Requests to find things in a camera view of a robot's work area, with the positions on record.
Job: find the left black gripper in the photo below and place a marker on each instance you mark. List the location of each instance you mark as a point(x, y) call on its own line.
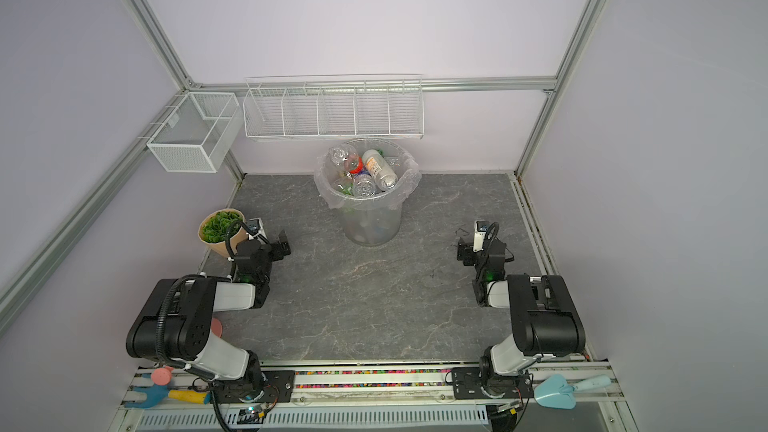
point(275, 248)

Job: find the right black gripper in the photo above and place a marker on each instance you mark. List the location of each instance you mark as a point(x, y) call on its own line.
point(466, 253)

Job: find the frosted bottle yellow label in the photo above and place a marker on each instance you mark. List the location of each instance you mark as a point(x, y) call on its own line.
point(380, 170)

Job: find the Ganten clear water bottle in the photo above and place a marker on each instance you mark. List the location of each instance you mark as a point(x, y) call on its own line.
point(337, 154)

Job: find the small blue label water bottle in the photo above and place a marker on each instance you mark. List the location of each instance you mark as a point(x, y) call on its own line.
point(364, 186)

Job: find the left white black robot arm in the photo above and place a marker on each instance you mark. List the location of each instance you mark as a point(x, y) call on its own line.
point(174, 327)

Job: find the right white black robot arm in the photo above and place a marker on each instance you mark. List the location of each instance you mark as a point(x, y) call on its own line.
point(543, 318)

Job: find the grey mesh waste bin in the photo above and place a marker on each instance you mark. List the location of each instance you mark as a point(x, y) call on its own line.
point(368, 228)

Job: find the clear plastic bin liner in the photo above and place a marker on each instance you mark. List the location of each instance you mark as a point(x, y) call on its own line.
point(326, 174)

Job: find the green plant in beige pot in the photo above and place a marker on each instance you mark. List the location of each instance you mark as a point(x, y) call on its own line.
point(213, 229)

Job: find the teal toy shovel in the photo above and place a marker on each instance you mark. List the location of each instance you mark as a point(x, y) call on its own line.
point(556, 393)

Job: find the pink round toy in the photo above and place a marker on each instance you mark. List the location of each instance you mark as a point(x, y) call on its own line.
point(163, 375)

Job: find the teal yellow toy tool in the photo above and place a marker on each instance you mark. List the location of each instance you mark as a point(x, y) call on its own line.
point(155, 394)

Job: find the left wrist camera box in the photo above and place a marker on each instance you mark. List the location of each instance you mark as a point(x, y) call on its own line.
point(255, 230)

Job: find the white mesh wall basket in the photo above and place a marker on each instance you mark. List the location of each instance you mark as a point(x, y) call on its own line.
point(198, 133)

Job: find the white wire wall rack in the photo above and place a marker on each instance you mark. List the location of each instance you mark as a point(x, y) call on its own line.
point(334, 106)

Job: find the aluminium rail with beads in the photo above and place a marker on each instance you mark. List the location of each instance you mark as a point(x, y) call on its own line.
point(315, 383)

